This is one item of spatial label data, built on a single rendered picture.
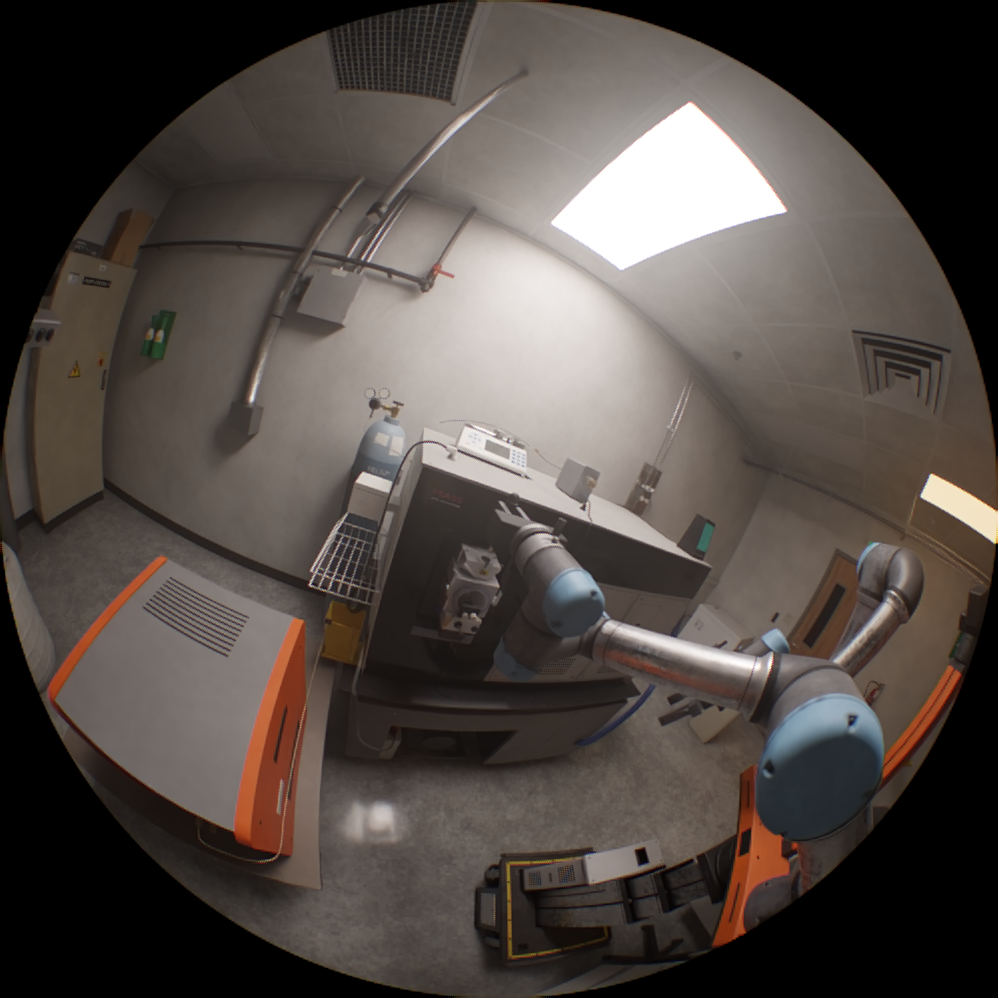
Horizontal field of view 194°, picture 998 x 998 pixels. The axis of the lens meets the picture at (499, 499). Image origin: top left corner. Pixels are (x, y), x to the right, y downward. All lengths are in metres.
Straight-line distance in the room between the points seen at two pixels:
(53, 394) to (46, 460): 0.46
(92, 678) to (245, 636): 0.31
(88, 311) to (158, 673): 2.74
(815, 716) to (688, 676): 0.20
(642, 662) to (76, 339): 3.30
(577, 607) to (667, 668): 0.17
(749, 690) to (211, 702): 0.68
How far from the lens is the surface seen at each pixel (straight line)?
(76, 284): 2.97
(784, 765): 0.29
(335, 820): 1.58
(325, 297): 1.83
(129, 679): 0.57
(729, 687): 0.42
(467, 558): 0.62
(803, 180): 1.37
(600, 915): 1.18
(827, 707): 0.30
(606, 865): 1.12
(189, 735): 0.50
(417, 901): 1.61
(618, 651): 0.46
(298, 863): 0.86
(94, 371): 3.16
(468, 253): 1.96
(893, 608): 0.79
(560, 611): 0.33
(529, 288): 1.96
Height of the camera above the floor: 1.57
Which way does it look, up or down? 13 degrees down
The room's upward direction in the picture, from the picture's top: 24 degrees clockwise
